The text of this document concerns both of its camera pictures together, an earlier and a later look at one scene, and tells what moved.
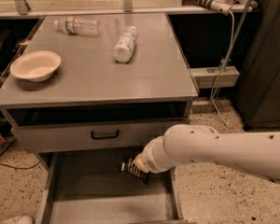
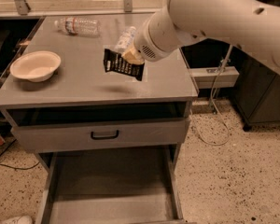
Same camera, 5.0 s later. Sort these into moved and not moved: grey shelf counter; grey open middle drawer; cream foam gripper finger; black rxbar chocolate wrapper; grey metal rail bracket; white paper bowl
Moved: black rxbar chocolate wrapper; cream foam gripper finger
Not moved: grey metal rail bracket; grey shelf counter; white paper bowl; grey open middle drawer
